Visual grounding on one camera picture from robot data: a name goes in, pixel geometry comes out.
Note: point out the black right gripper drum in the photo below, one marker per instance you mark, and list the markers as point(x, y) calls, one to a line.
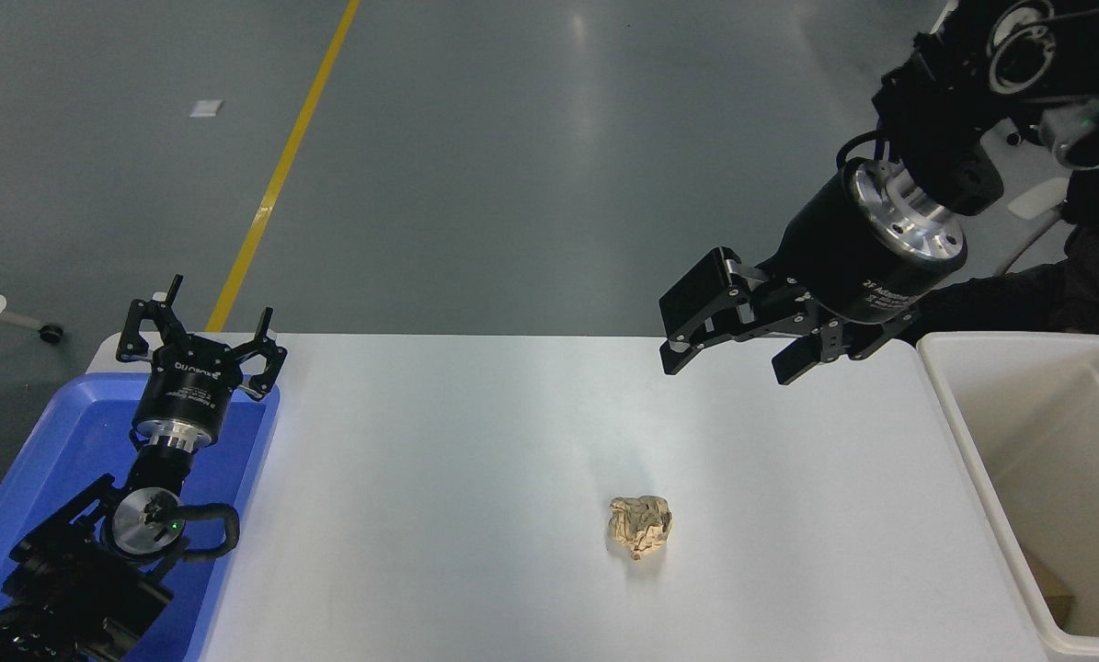
point(834, 257)

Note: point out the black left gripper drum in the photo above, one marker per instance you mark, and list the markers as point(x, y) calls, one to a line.
point(186, 391)

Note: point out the tan paper ball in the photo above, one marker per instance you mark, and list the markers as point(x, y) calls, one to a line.
point(641, 526)

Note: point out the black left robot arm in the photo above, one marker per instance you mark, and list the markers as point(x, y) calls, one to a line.
point(71, 579)

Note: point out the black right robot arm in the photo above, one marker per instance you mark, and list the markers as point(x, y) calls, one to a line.
point(944, 101)

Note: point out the black caster wheel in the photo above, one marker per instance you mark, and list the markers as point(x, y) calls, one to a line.
point(50, 334)

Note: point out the blue plastic tray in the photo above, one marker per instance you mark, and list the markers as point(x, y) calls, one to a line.
point(43, 441)

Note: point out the large pale plastic bin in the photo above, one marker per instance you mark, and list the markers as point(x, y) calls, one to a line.
point(972, 441)

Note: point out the person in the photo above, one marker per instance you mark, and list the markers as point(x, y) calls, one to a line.
point(1046, 294)

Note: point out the white paper piece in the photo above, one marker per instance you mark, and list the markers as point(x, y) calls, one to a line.
point(206, 108)

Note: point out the white chair frame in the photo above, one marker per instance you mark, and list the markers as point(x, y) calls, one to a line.
point(1041, 198)

